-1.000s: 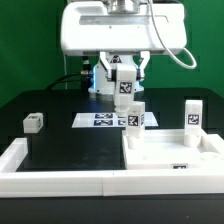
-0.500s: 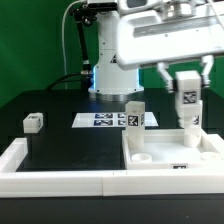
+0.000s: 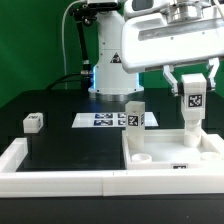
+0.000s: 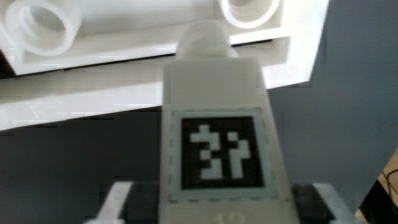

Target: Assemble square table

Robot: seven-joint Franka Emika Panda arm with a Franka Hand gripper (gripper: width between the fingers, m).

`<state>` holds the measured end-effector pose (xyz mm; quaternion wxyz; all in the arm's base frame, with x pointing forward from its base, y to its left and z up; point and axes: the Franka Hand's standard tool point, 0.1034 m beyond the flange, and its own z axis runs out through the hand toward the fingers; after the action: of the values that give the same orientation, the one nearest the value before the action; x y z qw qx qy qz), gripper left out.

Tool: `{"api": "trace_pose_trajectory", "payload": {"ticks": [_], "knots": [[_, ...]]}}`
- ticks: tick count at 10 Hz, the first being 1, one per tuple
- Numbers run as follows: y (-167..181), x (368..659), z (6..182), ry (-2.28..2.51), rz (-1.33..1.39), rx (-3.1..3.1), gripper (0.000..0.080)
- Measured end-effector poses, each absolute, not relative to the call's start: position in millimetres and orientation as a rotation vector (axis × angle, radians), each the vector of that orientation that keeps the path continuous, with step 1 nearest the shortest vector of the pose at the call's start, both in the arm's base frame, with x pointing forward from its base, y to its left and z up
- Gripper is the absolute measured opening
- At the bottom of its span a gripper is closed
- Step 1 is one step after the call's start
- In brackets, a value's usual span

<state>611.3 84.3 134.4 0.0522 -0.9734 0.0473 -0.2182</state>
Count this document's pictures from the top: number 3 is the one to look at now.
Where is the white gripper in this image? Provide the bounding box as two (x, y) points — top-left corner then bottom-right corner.
(121, 9), (224, 96)

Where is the white square tabletop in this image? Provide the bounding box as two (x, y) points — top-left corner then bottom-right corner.
(122, 129), (224, 170)

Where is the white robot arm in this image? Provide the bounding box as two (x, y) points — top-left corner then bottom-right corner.
(69, 0), (224, 97)

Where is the white U-shaped fence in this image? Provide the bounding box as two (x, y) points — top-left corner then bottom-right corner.
(0, 138), (224, 198)

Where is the white marker sheet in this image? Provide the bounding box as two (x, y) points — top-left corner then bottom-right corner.
(72, 112), (158, 128)

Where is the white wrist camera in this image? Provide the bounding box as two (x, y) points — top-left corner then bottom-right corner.
(124, 0), (169, 20)

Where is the black cable bundle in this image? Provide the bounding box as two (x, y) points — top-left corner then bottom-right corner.
(45, 6), (93, 92)

